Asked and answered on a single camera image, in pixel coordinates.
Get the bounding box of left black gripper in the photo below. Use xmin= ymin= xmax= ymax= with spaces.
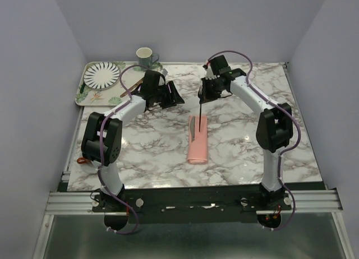
xmin=152 ymin=80 xmax=185 ymax=109

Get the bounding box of black silver fork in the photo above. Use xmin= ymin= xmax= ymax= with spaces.
xmin=197 ymin=85 xmax=203 ymax=131

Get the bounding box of silver table knife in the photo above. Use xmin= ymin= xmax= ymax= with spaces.
xmin=189 ymin=116 xmax=196 ymax=142

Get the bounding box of pink cloth napkin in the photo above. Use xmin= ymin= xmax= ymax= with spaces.
xmin=187 ymin=115 xmax=208 ymax=165

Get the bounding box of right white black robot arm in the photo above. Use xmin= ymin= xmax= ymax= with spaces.
xmin=199 ymin=52 xmax=293 ymax=210

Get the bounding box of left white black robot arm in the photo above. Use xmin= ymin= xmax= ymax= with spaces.
xmin=81 ymin=70 xmax=184 ymax=211

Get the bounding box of copper knife on tray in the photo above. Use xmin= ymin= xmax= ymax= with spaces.
xmin=120 ymin=78 xmax=144 ymax=98

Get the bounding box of green ceramic mug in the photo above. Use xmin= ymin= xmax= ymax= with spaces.
xmin=136 ymin=47 xmax=159 ymax=69

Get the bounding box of striped white plate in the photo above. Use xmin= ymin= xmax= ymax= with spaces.
xmin=83 ymin=62 xmax=120 ymax=90

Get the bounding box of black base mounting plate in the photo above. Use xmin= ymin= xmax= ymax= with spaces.
xmin=92 ymin=184 xmax=291 ymax=224

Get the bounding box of orange patterned teacup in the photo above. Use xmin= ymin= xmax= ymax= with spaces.
xmin=76 ymin=157 xmax=87 ymax=164

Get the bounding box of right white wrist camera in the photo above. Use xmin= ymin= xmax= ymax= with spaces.
xmin=203 ymin=64 xmax=217 ymax=80

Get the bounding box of aluminium rail frame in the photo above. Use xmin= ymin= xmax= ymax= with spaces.
xmin=33 ymin=170 xmax=354 ymax=258

